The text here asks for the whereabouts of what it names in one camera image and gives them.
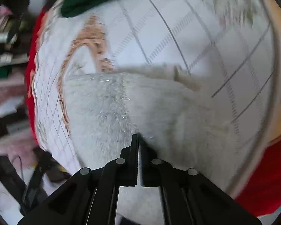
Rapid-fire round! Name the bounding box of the white fluffy sweater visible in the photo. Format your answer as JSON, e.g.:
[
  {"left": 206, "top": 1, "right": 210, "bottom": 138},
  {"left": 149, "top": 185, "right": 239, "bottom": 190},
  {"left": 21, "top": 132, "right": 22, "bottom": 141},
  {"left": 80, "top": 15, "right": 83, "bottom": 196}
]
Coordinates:
[{"left": 61, "top": 64, "right": 237, "bottom": 225}]

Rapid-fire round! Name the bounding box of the pile of folded clothes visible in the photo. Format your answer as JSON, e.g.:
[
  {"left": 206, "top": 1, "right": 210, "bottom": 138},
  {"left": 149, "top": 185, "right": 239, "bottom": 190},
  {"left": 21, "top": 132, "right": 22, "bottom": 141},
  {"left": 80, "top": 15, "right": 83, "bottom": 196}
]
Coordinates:
[{"left": 0, "top": 5, "right": 33, "bottom": 80}]

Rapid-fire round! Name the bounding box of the pink floral curtain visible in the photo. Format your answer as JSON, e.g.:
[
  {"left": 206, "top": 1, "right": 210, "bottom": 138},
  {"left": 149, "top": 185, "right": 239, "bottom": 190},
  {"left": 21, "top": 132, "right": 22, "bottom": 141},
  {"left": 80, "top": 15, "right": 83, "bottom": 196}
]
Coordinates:
[{"left": 0, "top": 69, "right": 36, "bottom": 166}]

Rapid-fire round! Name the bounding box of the red floral blanket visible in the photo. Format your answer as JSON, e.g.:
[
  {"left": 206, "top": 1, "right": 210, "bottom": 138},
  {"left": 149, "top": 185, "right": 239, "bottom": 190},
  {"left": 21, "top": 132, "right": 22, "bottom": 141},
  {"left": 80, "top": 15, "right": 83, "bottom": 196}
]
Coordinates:
[{"left": 24, "top": 0, "right": 281, "bottom": 217}]

